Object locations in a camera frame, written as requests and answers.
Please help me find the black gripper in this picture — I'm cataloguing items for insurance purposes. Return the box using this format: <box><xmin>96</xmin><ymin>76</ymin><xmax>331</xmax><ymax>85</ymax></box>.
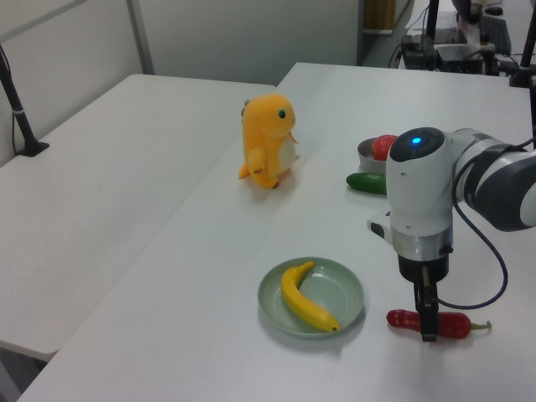
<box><xmin>397</xmin><ymin>250</ymin><xmax>451</xmax><ymax>343</ymax></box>

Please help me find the red chili pepper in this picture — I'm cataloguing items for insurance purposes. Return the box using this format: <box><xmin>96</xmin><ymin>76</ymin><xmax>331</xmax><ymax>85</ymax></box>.
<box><xmin>385</xmin><ymin>308</ymin><xmax>492</xmax><ymax>339</ymax></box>

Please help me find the green plastic plate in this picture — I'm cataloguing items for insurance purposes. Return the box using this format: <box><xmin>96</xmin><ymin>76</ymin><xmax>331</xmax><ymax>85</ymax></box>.
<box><xmin>257</xmin><ymin>255</ymin><xmax>365</xmax><ymax>338</ymax></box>

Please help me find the yellow toy banana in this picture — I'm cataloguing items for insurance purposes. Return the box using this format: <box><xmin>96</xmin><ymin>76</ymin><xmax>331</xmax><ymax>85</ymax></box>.
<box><xmin>280</xmin><ymin>260</ymin><xmax>342</xmax><ymax>333</ymax></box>

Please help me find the green toy cucumber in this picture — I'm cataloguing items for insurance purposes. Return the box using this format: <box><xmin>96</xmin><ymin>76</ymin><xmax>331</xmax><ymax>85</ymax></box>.
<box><xmin>345</xmin><ymin>172</ymin><xmax>389</xmax><ymax>196</ymax></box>

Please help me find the grey round bowl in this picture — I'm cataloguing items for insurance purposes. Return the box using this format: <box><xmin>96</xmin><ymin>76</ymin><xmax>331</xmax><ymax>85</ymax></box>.
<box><xmin>357</xmin><ymin>136</ymin><xmax>389</xmax><ymax>175</ymax></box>

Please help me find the red toy apple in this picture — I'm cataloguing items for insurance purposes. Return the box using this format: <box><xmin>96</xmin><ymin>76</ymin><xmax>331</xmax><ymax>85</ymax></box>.
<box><xmin>372</xmin><ymin>134</ymin><xmax>399</xmax><ymax>162</ymax></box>

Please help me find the orange plush dinosaur toy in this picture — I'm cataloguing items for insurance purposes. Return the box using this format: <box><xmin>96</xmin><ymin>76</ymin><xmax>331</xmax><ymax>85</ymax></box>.
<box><xmin>238</xmin><ymin>94</ymin><xmax>302</xmax><ymax>190</ymax></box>

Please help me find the black electronics box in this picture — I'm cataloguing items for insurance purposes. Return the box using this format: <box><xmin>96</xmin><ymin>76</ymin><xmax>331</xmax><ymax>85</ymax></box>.
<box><xmin>400</xmin><ymin>35</ymin><xmax>437</xmax><ymax>70</ymax></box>

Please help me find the silver flat device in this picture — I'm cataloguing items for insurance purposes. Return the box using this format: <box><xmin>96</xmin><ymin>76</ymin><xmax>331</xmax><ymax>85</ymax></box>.
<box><xmin>435</xmin><ymin>41</ymin><xmax>489</xmax><ymax>73</ymax></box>

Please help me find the black clamp stand pole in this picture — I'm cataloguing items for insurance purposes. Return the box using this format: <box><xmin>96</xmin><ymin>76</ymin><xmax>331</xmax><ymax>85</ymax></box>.
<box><xmin>508</xmin><ymin>23</ymin><xmax>536</xmax><ymax>88</ymax></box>

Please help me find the wooden cabinet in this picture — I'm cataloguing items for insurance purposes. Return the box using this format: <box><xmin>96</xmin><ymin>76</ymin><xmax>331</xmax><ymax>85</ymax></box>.
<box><xmin>362</xmin><ymin>0</ymin><xmax>397</xmax><ymax>34</ymax></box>

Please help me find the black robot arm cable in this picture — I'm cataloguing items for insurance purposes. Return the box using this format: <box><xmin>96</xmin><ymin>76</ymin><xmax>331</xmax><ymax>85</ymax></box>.
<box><xmin>435</xmin><ymin>140</ymin><xmax>536</xmax><ymax>311</ymax></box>

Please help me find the black camera stand pole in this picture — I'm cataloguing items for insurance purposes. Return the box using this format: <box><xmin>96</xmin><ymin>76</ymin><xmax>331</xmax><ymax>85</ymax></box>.
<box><xmin>0</xmin><ymin>44</ymin><xmax>50</xmax><ymax>157</ymax></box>

